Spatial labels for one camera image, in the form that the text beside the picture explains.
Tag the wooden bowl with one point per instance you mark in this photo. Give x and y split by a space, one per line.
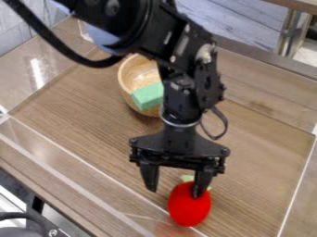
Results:
138 72

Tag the clear acrylic tray wall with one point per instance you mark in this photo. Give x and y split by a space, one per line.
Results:
92 197

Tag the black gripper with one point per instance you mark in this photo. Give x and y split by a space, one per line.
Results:
180 146

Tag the green foam block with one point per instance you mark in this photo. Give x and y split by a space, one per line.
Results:
148 96

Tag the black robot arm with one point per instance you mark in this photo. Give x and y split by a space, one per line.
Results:
148 27

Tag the clear acrylic corner stand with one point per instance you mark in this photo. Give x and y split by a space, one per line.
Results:
84 31

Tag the red plush fruit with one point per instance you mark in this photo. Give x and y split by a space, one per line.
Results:
189 211

